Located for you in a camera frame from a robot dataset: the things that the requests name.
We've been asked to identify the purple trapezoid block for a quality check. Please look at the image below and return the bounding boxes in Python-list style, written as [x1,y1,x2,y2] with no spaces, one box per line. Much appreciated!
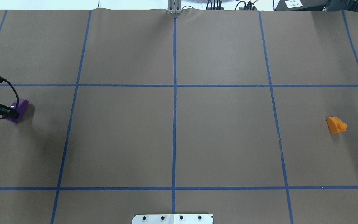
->
[4,98,29,124]

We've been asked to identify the orange trapezoid block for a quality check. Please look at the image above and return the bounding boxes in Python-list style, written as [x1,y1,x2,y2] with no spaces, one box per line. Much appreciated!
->
[326,117,347,134]

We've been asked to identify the black box with label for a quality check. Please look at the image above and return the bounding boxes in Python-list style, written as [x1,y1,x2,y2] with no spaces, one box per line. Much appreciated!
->
[274,0,358,12]

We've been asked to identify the grey aluminium frame post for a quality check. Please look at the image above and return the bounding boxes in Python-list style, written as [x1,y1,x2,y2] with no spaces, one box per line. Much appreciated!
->
[167,0,183,15]

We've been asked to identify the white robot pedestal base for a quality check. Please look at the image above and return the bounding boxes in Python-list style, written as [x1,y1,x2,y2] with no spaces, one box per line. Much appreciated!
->
[132,214,214,224]

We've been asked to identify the black cables at table edge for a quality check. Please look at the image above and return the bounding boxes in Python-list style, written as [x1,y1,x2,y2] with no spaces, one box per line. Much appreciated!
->
[206,0,258,11]

